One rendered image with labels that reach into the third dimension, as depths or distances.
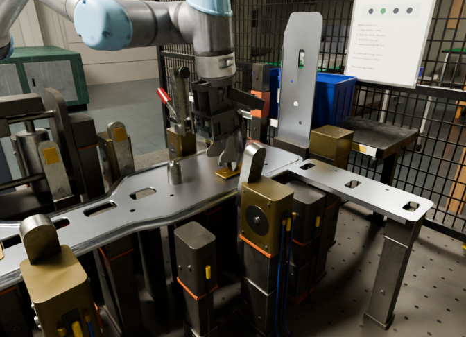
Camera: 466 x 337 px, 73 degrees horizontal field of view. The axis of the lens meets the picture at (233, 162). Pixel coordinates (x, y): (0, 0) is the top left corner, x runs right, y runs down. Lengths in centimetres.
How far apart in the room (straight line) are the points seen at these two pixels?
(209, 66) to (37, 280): 42
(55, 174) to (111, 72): 738
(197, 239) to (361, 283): 52
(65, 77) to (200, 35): 496
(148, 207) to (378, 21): 83
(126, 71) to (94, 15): 764
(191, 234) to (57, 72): 503
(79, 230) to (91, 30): 32
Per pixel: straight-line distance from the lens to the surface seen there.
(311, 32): 86
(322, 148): 84
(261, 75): 101
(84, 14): 55
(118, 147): 78
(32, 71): 543
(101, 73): 800
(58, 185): 74
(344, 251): 102
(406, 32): 105
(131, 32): 55
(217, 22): 59
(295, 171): 75
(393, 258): 74
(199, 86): 60
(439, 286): 102
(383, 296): 80
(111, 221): 60
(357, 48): 111
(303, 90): 88
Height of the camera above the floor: 132
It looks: 24 degrees down
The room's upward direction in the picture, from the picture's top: straight up
